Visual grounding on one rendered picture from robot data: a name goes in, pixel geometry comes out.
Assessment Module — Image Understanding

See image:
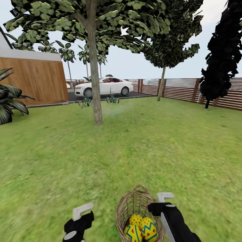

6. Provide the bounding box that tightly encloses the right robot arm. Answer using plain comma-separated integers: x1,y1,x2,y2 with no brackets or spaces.
148,192,201,242

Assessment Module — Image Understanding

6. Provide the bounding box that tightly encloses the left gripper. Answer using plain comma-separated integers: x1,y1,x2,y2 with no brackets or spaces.
65,211,94,233

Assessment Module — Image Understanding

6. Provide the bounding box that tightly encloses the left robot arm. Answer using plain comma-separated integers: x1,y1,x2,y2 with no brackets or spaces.
63,203,94,242

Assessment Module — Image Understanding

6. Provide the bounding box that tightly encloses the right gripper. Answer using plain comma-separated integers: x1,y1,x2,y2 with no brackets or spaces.
148,202,171,217

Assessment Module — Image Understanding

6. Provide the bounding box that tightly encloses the wicker basket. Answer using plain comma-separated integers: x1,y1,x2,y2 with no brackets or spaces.
116,185,166,242

